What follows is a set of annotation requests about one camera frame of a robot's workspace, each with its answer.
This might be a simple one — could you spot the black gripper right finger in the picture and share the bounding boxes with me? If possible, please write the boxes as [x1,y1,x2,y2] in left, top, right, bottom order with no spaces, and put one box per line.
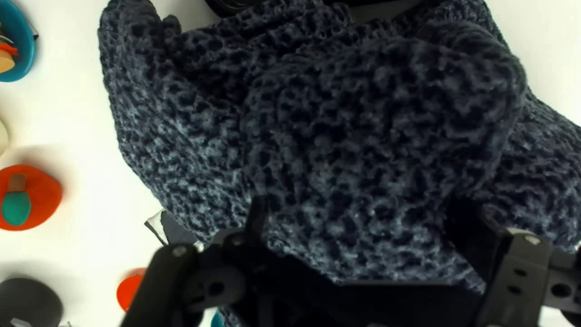
[447,200,581,327]

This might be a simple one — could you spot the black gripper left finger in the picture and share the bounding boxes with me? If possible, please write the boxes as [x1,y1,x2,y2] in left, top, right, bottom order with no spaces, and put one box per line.
[120,197,271,327]

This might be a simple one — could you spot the dark blue knitted cloth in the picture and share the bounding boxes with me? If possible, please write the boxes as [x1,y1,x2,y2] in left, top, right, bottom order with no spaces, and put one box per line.
[98,0,581,289]

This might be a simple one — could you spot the red toy tomato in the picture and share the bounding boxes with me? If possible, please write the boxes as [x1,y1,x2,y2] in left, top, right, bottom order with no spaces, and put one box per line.
[117,269,146,313]

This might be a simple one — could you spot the orange plate with teal toy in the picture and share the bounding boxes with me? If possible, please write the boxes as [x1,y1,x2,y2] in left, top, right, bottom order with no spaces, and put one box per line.
[0,166,64,231]

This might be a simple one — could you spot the teal bowl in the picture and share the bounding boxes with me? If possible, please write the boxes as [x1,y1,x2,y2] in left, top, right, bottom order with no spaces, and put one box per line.
[0,0,39,82]

